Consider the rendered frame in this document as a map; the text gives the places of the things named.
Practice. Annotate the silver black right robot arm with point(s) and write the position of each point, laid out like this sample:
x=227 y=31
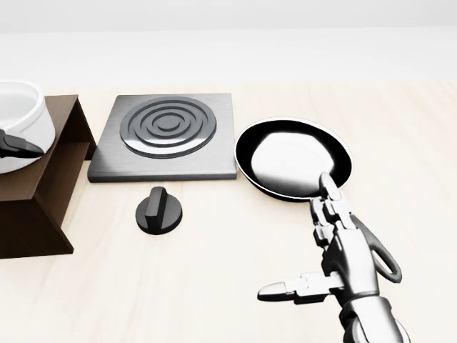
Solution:
x=378 y=321

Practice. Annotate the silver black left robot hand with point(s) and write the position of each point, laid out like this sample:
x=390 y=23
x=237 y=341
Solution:
x=19 y=146

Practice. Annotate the round black stove knob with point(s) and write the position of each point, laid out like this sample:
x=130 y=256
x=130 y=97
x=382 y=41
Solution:
x=159 y=211

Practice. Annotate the flat dark stove plate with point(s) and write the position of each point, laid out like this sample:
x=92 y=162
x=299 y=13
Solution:
x=107 y=160

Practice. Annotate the brown wooden cabinet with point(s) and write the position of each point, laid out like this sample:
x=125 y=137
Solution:
x=50 y=189

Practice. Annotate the black frying pan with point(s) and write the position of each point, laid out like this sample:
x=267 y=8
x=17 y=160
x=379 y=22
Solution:
x=255 y=143

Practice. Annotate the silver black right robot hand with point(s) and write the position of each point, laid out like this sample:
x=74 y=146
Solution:
x=351 y=264

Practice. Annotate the white bowl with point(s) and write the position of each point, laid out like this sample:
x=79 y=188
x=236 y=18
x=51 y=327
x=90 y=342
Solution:
x=34 y=118

